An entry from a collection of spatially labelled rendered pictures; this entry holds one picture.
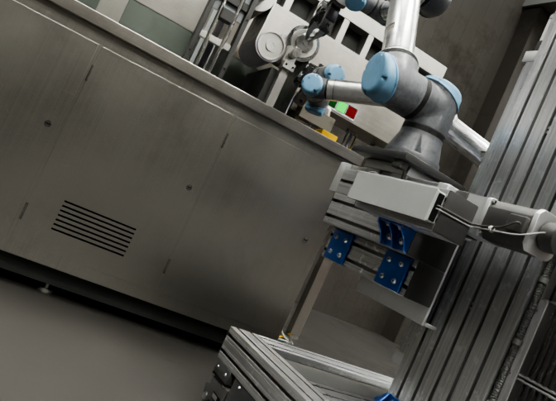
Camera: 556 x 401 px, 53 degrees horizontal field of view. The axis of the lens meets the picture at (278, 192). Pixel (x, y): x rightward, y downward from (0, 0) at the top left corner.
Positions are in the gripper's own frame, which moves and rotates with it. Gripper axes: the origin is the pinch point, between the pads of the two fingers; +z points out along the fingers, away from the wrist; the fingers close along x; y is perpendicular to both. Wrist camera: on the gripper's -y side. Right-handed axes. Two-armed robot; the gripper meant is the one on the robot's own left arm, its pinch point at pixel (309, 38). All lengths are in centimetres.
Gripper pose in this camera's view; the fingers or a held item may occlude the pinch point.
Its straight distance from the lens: 233.6
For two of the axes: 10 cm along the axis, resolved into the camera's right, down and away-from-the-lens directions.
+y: 1.0, -7.7, 6.3
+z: -5.3, 4.9, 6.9
